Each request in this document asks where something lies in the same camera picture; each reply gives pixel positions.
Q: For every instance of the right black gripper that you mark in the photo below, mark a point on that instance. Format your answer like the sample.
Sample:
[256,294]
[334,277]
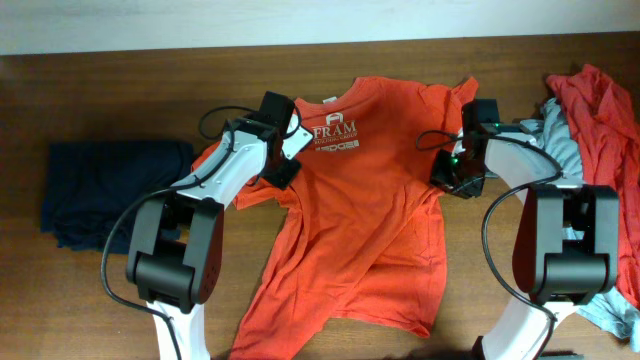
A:
[437,178]

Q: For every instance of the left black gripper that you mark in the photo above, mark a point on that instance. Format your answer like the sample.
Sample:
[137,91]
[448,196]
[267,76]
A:
[285,174]

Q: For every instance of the orange FRAM t-shirt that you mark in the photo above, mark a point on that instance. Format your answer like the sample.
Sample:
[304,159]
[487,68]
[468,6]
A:
[364,235]

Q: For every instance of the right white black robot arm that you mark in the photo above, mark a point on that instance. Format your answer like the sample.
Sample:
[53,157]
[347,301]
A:
[566,248]

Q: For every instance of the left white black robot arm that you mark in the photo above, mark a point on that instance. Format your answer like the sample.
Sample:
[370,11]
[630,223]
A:
[176,247]

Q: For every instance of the red mesh shirt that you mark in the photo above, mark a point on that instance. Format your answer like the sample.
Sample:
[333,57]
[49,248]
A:
[602,122]

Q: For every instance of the dark navy folded shirt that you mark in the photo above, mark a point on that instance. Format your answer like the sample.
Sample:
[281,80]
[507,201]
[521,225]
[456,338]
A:
[90,184]

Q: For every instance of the light blue grey shirt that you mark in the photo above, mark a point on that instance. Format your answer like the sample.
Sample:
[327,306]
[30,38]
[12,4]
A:
[611,312]

